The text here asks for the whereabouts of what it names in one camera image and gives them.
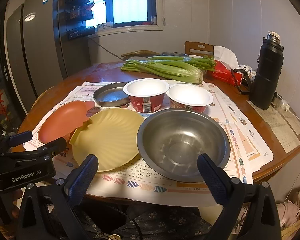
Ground orange plastic plate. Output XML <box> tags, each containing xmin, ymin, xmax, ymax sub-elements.
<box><xmin>38</xmin><ymin>100</ymin><xmax>95</xmax><ymax>144</ymax></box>

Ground yellow shell-shaped plate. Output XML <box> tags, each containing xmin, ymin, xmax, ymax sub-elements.
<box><xmin>70</xmin><ymin>108</ymin><xmax>144</xmax><ymax>172</ymax></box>

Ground large steel bowl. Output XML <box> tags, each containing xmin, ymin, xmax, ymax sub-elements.
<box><xmin>137</xmin><ymin>108</ymin><xmax>230</xmax><ymax>183</ymax></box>

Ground steel pan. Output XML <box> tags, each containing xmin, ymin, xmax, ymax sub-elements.
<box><xmin>93</xmin><ymin>82</ymin><xmax>130</xmax><ymax>107</ymax></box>

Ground red paper bowl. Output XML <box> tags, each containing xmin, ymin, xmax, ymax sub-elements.
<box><xmin>123</xmin><ymin>78</ymin><xmax>170</xmax><ymax>113</ymax></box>
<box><xmin>166</xmin><ymin>83</ymin><xmax>213</xmax><ymax>113</ymax></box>

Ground newspaper sheets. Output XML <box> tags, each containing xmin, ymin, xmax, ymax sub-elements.
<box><xmin>22</xmin><ymin>80</ymin><xmax>274</xmax><ymax>208</ymax></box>

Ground paper sheets under glass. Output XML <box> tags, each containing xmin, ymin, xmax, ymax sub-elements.
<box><xmin>247</xmin><ymin>101</ymin><xmax>300</xmax><ymax>153</ymax></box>

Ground grey refrigerator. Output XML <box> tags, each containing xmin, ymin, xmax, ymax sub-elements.
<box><xmin>4</xmin><ymin>0</ymin><xmax>91</xmax><ymax>114</ymax></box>

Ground black thermos bottle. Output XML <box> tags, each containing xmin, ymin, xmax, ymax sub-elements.
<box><xmin>249</xmin><ymin>31</ymin><xmax>284</xmax><ymax>109</ymax></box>

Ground celery bunch back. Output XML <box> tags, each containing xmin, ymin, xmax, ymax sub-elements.
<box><xmin>147</xmin><ymin>55</ymin><xmax>217</xmax><ymax>71</ymax></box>

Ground celery bunch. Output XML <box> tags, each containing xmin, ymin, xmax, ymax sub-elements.
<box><xmin>121</xmin><ymin>60</ymin><xmax>203</xmax><ymax>85</ymax></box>
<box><xmin>147</xmin><ymin>55</ymin><xmax>217</xmax><ymax>71</ymax></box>

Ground celery bunch front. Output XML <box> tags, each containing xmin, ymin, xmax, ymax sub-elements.
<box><xmin>121</xmin><ymin>60</ymin><xmax>203</xmax><ymax>85</ymax></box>

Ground red tissue box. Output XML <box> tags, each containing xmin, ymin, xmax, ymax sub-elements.
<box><xmin>209</xmin><ymin>46</ymin><xmax>243</xmax><ymax>86</ymax></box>

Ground curved wooden chair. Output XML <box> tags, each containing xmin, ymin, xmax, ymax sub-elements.
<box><xmin>121</xmin><ymin>50</ymin><xmax>161</xmax><ymax>60</ymax></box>

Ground black fridge side rack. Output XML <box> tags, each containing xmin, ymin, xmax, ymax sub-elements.
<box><xmin>64</xmin><ymin>0</ymin><xmax>96</xmax><ymax>40</ymax></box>

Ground wooden chair backrest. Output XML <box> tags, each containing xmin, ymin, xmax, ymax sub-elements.
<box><xmin>184</xmin><ymin>41</ymin><xmax>213</xmax><ymax>56</ymax></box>

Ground small steel bowl background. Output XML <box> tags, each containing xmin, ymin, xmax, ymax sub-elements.
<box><xmin>161</xmin><ymin>51</ymin><xmax>189</xmax><ymax>57</ymax></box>

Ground window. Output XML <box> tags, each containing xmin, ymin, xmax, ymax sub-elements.
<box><xmin>85</xmin><ymin>0</ymin><xmax>159</xmax><ymax>28</ymax></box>

